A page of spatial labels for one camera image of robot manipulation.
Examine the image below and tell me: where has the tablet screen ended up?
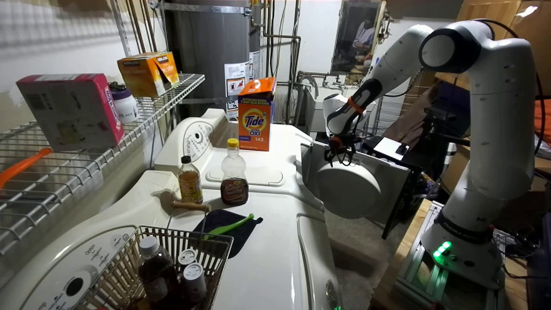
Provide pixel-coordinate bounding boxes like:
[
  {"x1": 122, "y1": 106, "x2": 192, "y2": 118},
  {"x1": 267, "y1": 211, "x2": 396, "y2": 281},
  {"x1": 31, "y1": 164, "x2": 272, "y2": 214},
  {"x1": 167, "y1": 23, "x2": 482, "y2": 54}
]
[{"x1": 372, "y1": 137, "x2": 411, "y2": 164}]

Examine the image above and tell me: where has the Tide detergent box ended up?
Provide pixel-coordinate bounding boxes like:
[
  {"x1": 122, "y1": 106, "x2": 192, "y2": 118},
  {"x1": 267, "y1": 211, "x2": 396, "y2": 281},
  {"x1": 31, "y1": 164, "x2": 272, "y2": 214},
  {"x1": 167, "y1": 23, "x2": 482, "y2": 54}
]
[{"x1": 236, "y1": 76, "x2": 277, "y2": 154}]

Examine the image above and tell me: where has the white washing machine with basket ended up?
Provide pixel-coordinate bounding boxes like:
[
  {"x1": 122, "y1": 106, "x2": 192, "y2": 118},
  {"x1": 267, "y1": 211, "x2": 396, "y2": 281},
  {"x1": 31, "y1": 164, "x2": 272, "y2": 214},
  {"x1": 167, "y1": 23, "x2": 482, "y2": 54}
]
[{"x1": 0, "y1": 169, "x2": 346, "y2": 310}]

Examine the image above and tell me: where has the black cloth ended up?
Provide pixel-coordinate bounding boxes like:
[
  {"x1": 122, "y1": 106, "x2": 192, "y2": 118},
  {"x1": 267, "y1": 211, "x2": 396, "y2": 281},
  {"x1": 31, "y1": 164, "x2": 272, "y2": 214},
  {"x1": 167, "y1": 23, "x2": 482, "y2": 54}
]
[{"x1": 191, "y1": 209, "x2": 265, "y2": 261}]

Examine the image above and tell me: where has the brown bottle black cap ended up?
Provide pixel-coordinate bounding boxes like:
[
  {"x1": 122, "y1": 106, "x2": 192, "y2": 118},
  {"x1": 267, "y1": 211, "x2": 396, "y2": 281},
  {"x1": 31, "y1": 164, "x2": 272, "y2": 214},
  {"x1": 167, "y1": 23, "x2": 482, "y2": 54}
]
[{"x1": 177, "y1": 154, "x2": 205, "y2": 207}]

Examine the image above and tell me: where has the tall dark bottle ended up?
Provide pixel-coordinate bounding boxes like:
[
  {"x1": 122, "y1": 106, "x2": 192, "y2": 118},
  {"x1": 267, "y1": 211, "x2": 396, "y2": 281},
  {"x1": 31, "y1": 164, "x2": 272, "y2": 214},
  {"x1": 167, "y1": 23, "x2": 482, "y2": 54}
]
[{"x1": 136, "y1": 237, "x2": 175, "y2": 307}]

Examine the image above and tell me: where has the orange handle tool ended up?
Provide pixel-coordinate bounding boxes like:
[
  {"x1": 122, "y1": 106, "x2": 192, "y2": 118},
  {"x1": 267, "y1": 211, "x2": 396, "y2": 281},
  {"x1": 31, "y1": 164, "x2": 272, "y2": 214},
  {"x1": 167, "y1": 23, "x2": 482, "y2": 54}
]
[{"x1": 0, "y1": 147, "x2": 55, "y2": 192}]

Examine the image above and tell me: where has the wicker basket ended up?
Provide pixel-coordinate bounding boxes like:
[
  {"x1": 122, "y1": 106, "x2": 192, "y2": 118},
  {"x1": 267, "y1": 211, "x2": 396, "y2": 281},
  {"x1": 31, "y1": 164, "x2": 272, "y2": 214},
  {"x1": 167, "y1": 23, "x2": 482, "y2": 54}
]
[{"x1": 74, "y1": 224, "x2": 236, "y2": 310}]

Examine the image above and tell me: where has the framed picture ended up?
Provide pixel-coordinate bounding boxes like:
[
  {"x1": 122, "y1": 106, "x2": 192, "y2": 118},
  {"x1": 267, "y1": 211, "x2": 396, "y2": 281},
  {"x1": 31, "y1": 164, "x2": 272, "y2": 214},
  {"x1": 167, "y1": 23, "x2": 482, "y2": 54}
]
[{"x1": 330, "y1": 0, "x2": 387, "y2": 78}]

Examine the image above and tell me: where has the pink box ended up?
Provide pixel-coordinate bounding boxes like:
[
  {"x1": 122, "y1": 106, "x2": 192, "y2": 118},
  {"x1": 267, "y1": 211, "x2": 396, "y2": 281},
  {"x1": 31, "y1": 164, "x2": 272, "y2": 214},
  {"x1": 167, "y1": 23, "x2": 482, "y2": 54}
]
[{"x1": 15, "y1": 73, "x2": 125, "y2": 154}]

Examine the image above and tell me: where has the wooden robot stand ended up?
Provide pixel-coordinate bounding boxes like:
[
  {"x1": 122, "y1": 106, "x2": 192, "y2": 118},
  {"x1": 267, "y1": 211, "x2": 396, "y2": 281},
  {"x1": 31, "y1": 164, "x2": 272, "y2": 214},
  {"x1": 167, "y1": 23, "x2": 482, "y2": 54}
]
[{"x1": 368, "y1": 197, "x2": 530, "y2": 310}]

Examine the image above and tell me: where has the white washing machine with detergent box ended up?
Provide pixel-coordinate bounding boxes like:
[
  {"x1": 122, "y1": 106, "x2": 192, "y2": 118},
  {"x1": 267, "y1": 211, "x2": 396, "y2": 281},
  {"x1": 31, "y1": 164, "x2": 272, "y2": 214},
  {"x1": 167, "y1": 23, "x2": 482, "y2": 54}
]
[{"x1": 153, "y1": 107, "x2": 415, "y2": 231}]

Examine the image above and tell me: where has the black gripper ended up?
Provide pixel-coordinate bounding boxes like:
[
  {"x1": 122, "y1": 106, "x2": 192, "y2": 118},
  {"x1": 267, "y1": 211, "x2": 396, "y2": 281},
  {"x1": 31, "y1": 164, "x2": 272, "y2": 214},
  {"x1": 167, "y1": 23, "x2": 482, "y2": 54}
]
[{"x1": 327, "y1": 131, "x2": 361, "y2": 168}]

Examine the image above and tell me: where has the orange cardboard box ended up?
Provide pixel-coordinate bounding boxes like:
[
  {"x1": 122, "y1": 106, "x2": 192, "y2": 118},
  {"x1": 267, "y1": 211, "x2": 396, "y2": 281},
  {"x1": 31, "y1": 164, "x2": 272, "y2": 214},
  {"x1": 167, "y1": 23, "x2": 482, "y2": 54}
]
[{"x1": 115, "y1": 51, "x2": 182, "y2": 99}]

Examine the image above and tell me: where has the small spice jar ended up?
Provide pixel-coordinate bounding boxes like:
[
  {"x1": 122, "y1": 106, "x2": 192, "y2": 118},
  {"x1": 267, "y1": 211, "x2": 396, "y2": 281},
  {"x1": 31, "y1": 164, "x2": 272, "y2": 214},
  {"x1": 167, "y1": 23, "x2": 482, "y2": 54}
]
[
  {"x1": 179, "y1": 262, "x2": 210, "y2": 305},
  {"x1": 175, "y1": 249, "x2": 199, "y2": 269}
]

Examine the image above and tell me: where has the green plastic tool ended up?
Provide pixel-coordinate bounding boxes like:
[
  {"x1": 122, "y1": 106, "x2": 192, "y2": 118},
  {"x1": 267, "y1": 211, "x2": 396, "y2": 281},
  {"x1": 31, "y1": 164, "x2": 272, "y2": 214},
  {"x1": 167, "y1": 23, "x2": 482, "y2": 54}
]
[{"x1": 201, "y1": 212, "x2": 256, "y2": 242}]

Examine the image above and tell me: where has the high white wire shelf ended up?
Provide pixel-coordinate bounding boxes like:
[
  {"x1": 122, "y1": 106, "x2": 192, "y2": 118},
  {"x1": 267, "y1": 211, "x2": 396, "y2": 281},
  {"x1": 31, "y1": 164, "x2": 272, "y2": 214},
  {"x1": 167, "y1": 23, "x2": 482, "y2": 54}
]
[{"x1": 0, "y1": 0, "x2": 125, "y2": 56}]

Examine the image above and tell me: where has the white washing machine door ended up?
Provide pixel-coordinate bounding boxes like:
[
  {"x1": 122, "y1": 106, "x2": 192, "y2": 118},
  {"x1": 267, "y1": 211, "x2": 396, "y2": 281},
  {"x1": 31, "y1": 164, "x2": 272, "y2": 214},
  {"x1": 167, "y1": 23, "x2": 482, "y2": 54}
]
[{"x1": 299, "y1": 140, "x2": 413, "y2": 228}]

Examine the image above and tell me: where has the yellow cap clear bottle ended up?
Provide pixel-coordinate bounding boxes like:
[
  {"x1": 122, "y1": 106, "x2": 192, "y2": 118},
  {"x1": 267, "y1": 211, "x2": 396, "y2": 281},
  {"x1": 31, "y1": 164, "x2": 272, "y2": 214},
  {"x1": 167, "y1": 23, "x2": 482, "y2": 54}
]
[{"x1": 220, "y1": 137, "x2": 249, "y2": 207}]

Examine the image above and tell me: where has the white plastic jar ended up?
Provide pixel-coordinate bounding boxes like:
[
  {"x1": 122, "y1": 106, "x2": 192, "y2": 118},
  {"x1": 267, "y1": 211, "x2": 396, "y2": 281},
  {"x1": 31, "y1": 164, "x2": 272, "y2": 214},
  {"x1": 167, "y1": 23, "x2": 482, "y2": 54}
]
[{"x1": 108, "y1": 83, "x2": 141, "y2": 130}]

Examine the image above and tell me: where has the grey water heater tank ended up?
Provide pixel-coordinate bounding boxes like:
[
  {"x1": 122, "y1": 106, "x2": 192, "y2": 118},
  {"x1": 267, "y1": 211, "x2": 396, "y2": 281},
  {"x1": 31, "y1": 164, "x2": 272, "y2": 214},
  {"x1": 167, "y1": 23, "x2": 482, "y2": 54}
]
[{"x1": 161, "y1": 0, "x2": 254, "y2": 119}]

